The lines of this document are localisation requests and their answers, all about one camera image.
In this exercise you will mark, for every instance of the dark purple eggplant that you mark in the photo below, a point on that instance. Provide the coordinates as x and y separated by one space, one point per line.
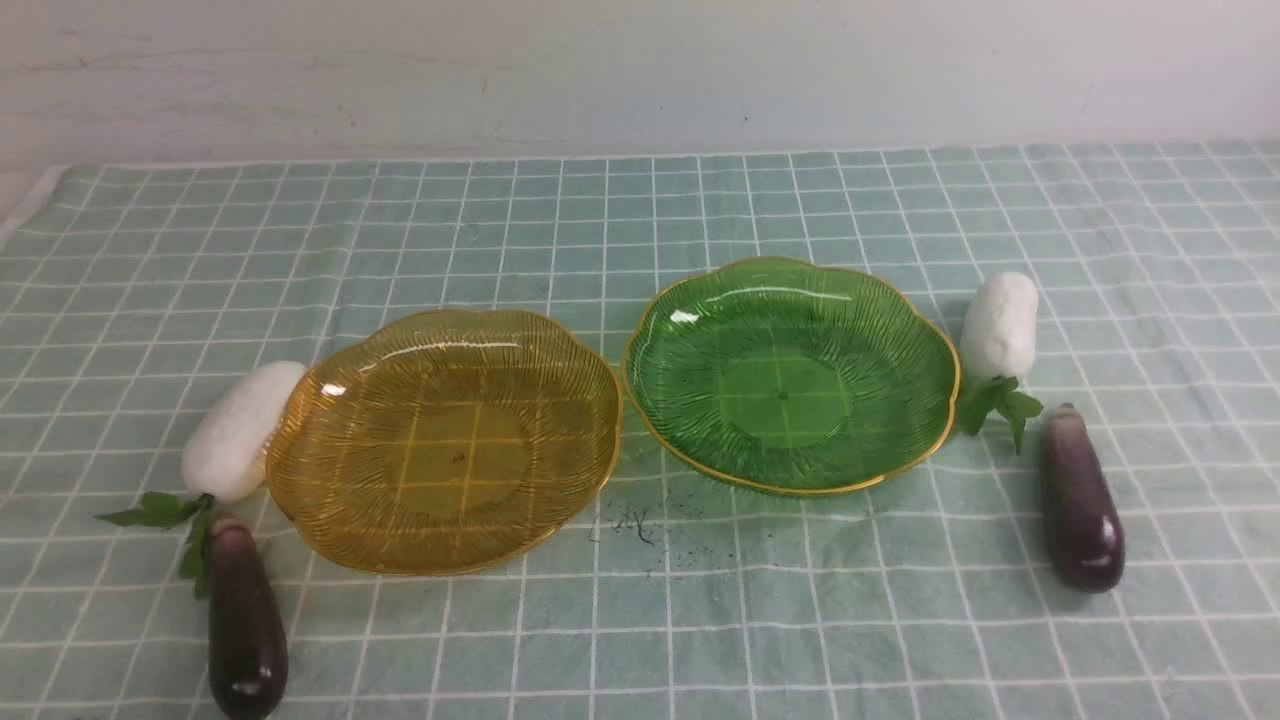
1084 536
248 653

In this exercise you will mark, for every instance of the amber glass plate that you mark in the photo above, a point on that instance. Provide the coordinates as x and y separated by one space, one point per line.
449 441

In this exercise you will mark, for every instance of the green glass plate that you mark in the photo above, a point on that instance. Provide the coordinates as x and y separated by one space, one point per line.
792 379

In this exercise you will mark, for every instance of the white radish with leaves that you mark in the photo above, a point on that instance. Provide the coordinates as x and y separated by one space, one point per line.
997 349
222 463

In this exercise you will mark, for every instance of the green checkered tablecloth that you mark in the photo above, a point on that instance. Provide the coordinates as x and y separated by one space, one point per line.
134 297

